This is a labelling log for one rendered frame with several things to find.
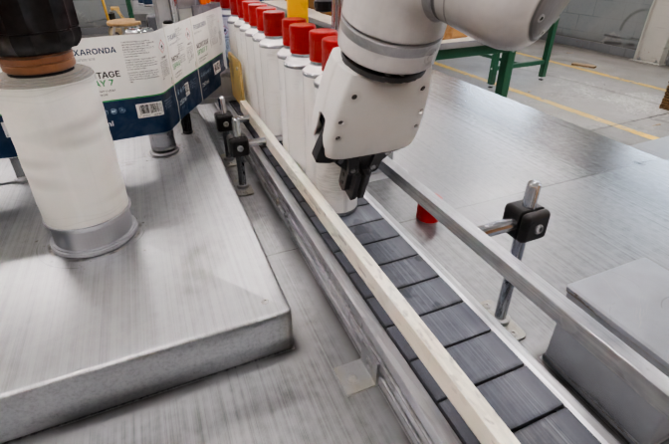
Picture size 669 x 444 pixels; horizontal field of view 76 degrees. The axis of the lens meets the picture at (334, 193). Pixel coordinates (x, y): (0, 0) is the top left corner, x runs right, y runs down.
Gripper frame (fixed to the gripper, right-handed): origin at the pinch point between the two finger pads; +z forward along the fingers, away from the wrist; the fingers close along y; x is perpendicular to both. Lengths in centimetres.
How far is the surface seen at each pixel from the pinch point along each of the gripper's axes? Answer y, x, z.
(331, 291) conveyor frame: 5.2, 8.7, 7.7
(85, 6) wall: 90, -700, 312
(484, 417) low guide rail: 3.9, 26.3, -6.5
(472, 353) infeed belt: -0.9, 21.6, -1.1
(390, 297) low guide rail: 4.0, 15.6, -2.6
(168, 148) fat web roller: 18.3, -25.9, 14.9
